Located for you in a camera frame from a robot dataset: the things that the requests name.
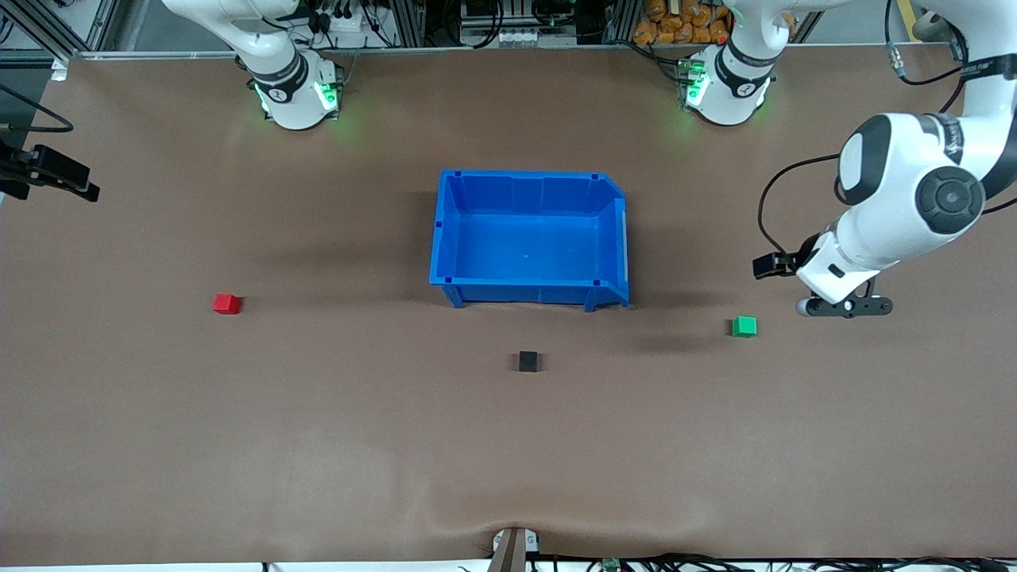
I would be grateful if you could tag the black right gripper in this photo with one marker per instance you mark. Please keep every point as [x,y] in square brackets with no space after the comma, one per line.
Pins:
[17,169]

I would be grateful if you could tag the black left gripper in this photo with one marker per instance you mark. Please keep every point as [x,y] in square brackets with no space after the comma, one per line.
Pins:
[801,257]

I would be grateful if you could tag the green cube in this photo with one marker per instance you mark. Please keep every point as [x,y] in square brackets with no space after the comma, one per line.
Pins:
[744,326]

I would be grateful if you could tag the red cube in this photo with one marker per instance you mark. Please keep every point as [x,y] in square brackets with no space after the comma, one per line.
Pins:
[226,303]

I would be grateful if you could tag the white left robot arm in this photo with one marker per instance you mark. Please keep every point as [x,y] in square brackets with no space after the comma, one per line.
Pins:
[898,214]

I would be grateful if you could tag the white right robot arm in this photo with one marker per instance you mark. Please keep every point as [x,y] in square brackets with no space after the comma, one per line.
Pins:
[278,48]

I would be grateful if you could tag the black cube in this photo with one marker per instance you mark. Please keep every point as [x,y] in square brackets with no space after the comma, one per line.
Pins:
[529,361]

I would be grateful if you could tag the blue plastic storage bin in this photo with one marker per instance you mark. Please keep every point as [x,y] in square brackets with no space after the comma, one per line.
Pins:
[524,254]

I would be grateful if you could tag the orange objects pile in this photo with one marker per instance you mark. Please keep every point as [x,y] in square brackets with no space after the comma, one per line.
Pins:
[667,24]

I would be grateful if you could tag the white power strip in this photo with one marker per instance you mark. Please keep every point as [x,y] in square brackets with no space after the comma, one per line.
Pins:
[349,22]

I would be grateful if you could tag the green terminal connector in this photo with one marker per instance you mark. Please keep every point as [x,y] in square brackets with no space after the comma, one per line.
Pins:
[610,565]

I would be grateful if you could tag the white terminal block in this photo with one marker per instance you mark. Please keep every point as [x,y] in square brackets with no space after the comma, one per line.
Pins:
[520,36]

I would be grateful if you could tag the aluminium frame post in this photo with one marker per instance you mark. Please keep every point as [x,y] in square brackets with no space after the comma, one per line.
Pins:
[620,20]
[102,24]
[405,20]

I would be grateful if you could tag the aluminium table edge rail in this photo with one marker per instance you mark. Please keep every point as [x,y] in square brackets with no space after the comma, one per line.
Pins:
[516,49]

